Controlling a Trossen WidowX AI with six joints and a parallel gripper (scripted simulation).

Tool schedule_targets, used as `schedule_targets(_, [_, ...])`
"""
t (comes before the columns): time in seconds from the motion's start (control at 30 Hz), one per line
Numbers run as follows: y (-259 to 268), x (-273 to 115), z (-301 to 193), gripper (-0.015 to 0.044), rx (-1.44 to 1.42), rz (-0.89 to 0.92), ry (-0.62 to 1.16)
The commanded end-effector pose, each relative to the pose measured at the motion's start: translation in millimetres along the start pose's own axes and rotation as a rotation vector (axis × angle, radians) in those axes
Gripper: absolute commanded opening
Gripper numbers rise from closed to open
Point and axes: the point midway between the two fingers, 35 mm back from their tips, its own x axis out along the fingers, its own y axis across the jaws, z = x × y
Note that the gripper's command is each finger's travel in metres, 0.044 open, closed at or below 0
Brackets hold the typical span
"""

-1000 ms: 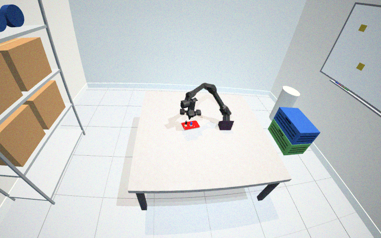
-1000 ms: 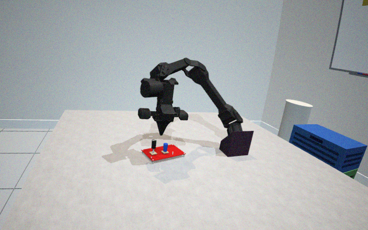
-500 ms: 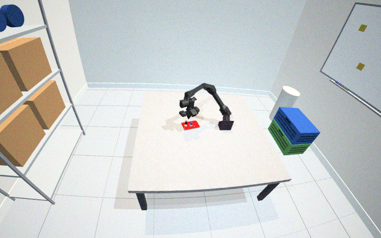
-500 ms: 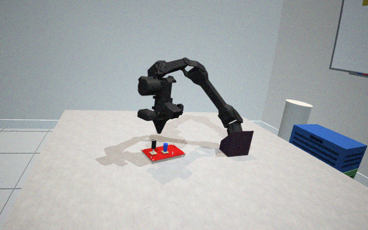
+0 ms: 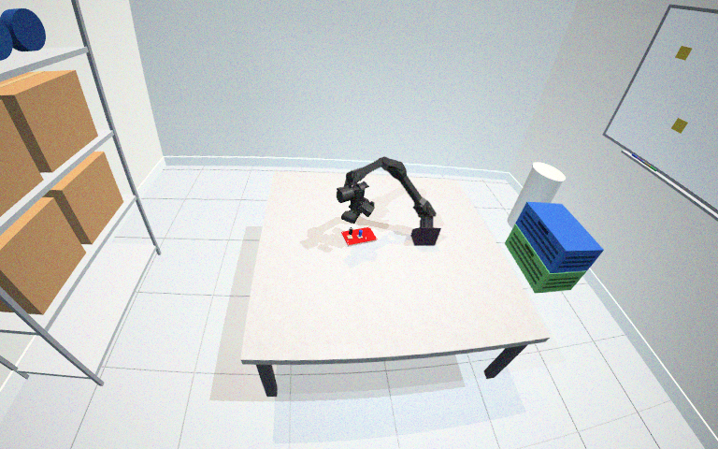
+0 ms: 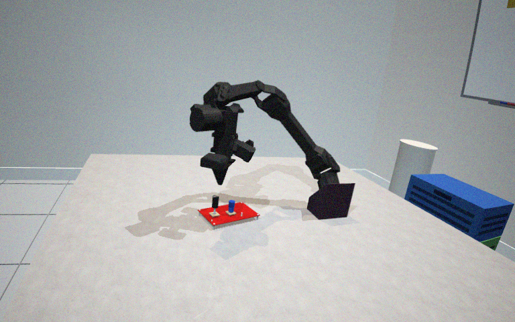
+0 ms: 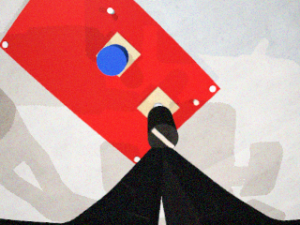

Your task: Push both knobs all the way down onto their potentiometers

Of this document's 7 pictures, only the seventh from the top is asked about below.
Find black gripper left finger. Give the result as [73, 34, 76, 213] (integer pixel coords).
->
[0, 146, 164, 225]

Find red circuit board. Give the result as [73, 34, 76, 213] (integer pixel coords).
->
[0, 0, 220, 164]

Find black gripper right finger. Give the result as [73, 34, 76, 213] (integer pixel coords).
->
[161, 147, 300, 225]

